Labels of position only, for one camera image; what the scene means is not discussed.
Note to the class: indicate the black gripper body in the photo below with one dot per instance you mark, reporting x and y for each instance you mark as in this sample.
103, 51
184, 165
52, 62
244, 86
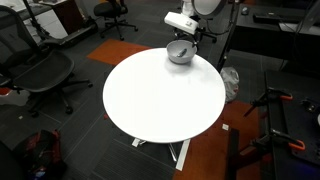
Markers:
197, 35

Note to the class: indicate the teal capped sharpie marker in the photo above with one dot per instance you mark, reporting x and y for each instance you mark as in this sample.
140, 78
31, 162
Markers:
182, 52

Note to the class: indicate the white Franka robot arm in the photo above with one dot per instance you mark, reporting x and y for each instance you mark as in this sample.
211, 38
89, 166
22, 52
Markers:
180, 20

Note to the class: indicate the white round bowl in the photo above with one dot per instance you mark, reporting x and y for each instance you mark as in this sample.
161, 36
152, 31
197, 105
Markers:
173, 51

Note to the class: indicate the grey computer mouse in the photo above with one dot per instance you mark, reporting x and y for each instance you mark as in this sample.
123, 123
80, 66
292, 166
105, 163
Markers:
244, 10

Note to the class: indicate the crumpled white plastic bag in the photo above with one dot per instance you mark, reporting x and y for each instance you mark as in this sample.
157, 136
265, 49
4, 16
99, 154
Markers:
230, 81

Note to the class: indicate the black office desk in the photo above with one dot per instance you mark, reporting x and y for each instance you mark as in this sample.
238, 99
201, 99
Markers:
263, 35

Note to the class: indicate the black computer keyboard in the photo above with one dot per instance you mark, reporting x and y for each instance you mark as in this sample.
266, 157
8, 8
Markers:
265, 18

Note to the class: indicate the small white paper scrap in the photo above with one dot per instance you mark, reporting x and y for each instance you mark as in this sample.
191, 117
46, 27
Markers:
225, 127

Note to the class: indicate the white table base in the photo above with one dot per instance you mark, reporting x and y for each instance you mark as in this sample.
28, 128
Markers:
184, 153

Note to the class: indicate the white and brown cabinet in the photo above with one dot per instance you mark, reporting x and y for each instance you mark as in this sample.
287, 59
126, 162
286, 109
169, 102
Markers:
68, 15

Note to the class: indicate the black workbench table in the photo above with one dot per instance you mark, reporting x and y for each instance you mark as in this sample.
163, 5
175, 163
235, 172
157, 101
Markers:
293, 133

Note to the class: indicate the black mesh office chair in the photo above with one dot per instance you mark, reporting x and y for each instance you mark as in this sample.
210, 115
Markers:
43, 71

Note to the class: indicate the black tripod stand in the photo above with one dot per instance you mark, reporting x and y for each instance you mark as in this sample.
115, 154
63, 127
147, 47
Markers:
33, 18

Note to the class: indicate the red and black backpack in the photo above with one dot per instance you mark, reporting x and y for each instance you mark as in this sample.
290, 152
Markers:
41, 150

